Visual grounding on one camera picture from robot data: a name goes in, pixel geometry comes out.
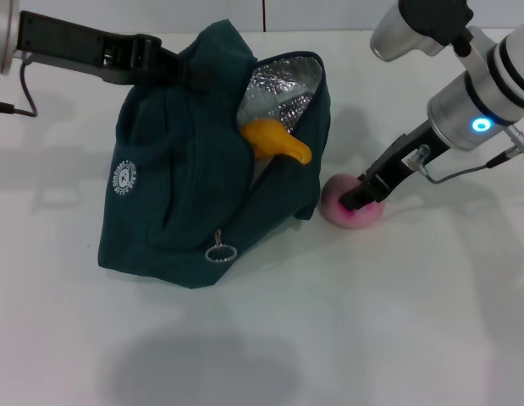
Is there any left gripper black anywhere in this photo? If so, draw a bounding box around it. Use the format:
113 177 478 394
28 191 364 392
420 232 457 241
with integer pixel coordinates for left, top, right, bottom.
19 10 212 92

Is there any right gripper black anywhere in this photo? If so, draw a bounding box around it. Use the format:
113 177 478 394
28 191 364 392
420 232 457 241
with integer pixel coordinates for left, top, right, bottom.
340 120 451 211

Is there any pink peach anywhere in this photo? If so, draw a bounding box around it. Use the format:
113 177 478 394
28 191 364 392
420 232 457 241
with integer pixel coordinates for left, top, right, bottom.
320 173 385 229

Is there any yellow banana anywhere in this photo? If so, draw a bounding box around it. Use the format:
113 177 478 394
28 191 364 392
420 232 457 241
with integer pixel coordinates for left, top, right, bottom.
239 119 313 166

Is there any dark teal insulated lunch bag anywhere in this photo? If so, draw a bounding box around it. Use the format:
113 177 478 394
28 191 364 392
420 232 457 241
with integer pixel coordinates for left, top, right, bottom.
97 19 334 291

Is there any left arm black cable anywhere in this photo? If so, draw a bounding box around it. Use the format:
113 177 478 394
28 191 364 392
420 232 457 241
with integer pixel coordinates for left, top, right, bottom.
0 58 38 118

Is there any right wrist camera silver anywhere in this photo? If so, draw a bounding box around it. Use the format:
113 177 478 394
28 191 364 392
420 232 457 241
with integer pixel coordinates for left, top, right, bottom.
370 0 475 63

